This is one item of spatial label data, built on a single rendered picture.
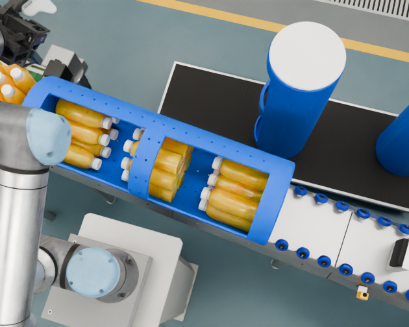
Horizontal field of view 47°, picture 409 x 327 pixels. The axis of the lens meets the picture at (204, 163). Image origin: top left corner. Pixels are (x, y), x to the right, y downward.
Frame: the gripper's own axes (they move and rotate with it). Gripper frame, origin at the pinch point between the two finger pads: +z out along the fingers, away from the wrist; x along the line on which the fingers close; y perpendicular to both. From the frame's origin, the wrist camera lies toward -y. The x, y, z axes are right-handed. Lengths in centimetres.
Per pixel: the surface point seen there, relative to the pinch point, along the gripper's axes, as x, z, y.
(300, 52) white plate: 17, 85, 60
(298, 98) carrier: 3, 82, 69
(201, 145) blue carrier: -19, 42, 45
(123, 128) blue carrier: -38, 66, 20
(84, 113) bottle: -35, 53, 7
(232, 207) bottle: -30, 40, 64
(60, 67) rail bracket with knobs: -36, 78, -13
